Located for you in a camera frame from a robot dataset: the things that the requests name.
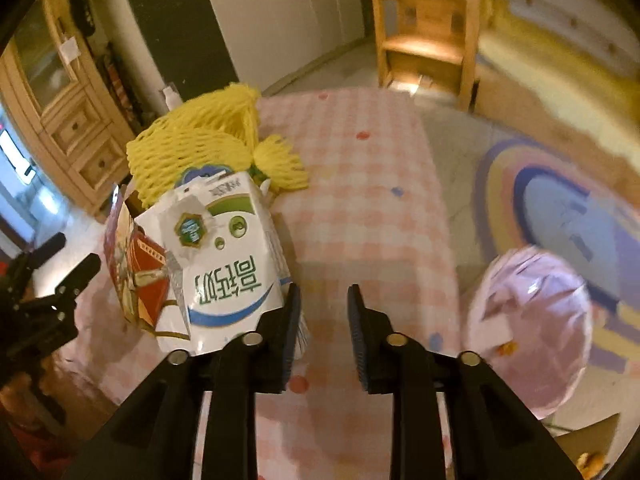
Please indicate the pink checked tablecloth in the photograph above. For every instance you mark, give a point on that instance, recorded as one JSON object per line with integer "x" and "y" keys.
{"x": 360, "y": 185}

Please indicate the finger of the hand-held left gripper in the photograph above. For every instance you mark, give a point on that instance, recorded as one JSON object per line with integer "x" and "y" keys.
{"x": 47, "y": 251}
{"x": 80, "y": 275}

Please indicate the white milk carton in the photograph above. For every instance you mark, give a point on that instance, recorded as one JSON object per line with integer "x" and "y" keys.
{"x": 230, "y": 260}

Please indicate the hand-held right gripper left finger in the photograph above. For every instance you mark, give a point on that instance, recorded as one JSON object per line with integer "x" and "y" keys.
{"x": 292, "y": 330}

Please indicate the bin with pink bag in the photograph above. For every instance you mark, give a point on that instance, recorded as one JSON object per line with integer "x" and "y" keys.
{"x": 530, "y": 320}

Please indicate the small yellow foam net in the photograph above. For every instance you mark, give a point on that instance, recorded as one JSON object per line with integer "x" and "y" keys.
{"x": 280, "y": 160}

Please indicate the red snack packet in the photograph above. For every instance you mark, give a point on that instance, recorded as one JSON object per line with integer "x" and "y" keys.
{"x": 140, "y": 270}

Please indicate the wooden bunk bed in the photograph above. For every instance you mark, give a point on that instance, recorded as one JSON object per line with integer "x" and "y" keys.
{"x": 550, "y": 35}

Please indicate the small orange toy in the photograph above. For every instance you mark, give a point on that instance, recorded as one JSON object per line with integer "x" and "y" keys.
{"x": 591, "y": 462}

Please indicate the wooden cabinet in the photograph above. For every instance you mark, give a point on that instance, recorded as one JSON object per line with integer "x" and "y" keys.
{"x": 75, "y": 125}

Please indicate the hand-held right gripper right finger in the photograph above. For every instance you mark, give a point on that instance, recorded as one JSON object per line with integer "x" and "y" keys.
{"x": 356, "y": 330}

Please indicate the pastel rainbow rug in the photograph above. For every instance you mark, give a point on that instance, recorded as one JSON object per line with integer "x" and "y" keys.
{"x": 560, "y": 200}

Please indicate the wooden stair shelf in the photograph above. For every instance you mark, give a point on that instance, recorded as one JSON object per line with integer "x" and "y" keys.
{"x": 425, "y": 50}

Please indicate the large yellow foam net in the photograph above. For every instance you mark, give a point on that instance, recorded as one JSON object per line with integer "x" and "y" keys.
{"x": 190, "y": 140}

